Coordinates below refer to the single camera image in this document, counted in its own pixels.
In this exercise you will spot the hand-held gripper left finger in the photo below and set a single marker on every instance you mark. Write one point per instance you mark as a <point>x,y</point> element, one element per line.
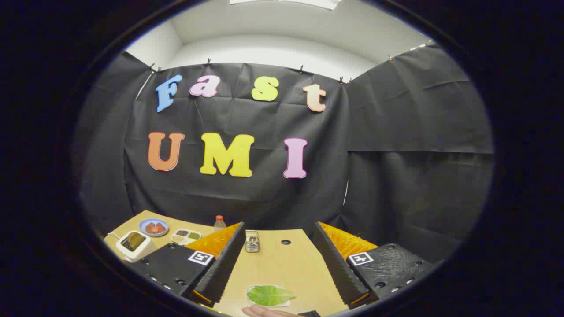
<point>222,268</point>

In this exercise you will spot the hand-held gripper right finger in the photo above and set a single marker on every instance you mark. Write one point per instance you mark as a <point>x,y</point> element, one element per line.
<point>337,268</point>

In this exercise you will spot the green lettuce leaf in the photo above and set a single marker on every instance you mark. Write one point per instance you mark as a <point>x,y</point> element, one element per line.
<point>269,295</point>

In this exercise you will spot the clear bottle with orange cap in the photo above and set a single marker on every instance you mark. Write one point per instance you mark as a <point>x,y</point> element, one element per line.
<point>219,224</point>

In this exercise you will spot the white divided bean tray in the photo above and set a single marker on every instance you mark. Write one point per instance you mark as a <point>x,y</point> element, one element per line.
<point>186,237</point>

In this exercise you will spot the small white square plate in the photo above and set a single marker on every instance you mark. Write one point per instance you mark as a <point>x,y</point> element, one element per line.
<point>284,304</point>

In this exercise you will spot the brown meat patty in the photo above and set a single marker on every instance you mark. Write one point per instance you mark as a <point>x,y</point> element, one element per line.
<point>161,228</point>
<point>150,226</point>

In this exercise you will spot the white toaster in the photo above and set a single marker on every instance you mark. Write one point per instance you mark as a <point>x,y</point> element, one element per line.
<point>143,254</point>

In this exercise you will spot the blue round plate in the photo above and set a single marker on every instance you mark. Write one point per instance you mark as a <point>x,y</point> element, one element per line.
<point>143,228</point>

